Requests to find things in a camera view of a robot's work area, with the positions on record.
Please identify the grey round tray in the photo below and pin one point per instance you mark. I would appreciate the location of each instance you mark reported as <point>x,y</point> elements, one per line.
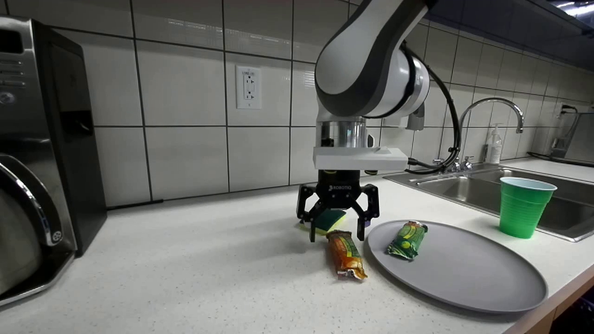
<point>457,266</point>

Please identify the chrome tap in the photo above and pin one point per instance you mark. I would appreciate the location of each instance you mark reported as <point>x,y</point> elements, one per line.
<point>487,120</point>

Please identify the coffee maker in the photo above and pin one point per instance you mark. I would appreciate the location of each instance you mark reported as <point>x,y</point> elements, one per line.
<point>41,157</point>

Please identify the green candy bar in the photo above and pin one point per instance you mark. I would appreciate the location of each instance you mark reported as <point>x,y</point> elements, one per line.
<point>407,240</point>

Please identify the steel sink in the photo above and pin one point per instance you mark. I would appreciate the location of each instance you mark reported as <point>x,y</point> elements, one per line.
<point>492,192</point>

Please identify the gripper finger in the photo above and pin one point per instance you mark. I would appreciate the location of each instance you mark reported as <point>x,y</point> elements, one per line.
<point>307,206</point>
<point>368,208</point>

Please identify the orange candy bar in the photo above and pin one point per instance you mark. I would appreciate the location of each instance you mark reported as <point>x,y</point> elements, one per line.
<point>345,254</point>

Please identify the green plastic cup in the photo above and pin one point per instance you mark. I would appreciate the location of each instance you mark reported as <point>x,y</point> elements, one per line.
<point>522,208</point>

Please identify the wall socket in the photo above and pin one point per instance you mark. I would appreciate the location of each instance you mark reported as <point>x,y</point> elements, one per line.
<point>248,87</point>

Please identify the green and yellow sponge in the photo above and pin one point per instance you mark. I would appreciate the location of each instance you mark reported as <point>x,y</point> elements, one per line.
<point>328,220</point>

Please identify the soap dispenser bottle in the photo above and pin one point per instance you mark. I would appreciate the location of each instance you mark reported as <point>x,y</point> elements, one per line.
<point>495,146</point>

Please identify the grey appliance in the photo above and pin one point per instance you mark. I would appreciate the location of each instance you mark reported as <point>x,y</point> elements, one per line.
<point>575,132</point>

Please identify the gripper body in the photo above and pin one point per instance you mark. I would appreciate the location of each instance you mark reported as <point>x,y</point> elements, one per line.
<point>338,188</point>

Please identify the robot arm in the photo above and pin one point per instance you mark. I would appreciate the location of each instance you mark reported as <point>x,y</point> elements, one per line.
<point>357,60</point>

